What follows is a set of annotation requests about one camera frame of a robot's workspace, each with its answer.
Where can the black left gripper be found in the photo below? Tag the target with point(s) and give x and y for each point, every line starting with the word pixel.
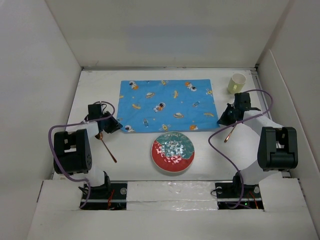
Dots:
pixel 114 126

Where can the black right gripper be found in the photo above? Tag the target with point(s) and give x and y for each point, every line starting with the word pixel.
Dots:
pixel 224 119

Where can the blue space print cloth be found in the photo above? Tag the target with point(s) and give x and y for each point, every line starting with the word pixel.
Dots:
pixel 150 106

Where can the red and teal plate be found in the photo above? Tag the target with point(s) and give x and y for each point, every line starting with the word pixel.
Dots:
pixel 173 152

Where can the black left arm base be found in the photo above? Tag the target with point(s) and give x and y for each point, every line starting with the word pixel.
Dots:
pixel 110 196

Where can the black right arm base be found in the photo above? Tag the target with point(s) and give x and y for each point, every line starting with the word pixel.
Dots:
pixel 231 196

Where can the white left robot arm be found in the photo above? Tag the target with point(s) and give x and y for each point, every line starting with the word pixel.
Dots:
pixel 143 157

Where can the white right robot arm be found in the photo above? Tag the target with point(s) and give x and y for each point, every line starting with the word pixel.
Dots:
pixel 277 149

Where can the copper spoon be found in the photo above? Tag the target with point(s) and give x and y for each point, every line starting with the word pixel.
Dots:
pixel 107 148

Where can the copper fork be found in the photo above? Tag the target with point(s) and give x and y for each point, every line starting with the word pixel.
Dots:
pixel 229 135

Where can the pale yellow mug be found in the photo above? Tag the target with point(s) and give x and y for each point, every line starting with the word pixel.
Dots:
pixel 236 83

